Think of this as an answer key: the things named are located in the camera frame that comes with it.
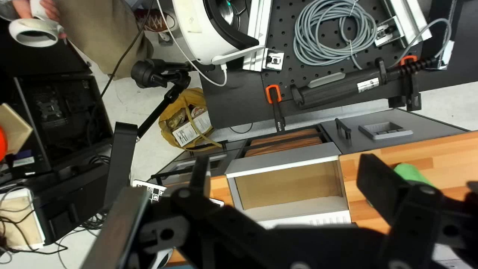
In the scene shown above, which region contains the person's hand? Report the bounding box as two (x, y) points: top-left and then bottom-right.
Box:
(11, 0), (59, 23)

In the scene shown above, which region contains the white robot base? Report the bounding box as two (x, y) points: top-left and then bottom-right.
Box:
(171, 0), (262, 65)

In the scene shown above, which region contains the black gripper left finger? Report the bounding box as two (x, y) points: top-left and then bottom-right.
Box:
(171, 156), (259, 269)

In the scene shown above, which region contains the white toy sink basin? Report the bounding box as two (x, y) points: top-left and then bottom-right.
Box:
(225, 141), (350, 228)

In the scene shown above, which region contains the yellow bag with boxes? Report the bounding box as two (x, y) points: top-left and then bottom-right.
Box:
(158, 88), (219, 149)

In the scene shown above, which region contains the white tape roll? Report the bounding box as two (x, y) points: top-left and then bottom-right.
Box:
(8, 17), (62, 47)

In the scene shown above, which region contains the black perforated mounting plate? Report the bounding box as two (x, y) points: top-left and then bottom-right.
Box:
(201, 0), (478, 128)

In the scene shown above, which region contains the black orange bar clamp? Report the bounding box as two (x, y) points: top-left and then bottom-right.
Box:
(264, 53), (424, 134)

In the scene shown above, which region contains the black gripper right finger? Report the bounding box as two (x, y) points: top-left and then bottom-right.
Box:
(356, 153), (440, 269)

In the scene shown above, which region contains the coiled grey cable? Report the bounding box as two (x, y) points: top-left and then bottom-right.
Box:
(291, 0), (379, 68)

